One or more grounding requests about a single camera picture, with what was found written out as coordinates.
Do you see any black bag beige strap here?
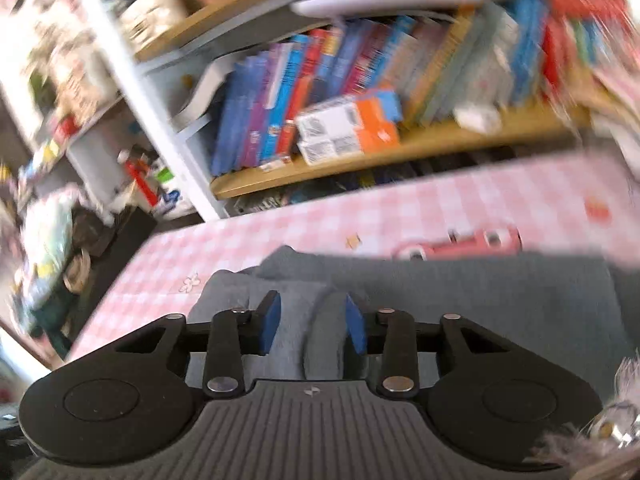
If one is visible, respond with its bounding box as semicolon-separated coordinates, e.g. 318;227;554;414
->
29;206;162;356

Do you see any white shelf post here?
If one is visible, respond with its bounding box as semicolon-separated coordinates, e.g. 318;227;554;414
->
80;0;228;223

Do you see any pink checkered table mat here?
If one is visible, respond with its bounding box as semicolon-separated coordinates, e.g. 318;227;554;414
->
70;152;639;359

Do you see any red orange book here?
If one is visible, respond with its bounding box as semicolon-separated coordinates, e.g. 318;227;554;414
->
277;28;329;157

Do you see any orange white carton box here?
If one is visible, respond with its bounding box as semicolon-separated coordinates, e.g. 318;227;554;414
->
295;87;402;166

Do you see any small white eraser box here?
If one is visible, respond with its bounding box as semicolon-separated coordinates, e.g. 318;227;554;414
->
452;103;502;134

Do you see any iridescent plush toy bag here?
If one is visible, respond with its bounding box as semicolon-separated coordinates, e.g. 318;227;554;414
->
13;184;82;312

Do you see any purple book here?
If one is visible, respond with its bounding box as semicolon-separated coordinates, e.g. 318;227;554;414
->
240;42;292;169

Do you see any grey fleece garment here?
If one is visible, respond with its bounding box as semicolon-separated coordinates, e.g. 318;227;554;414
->
188;246;639;399

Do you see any wooden bookshelf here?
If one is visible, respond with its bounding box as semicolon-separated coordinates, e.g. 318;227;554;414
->
119;0;639;200

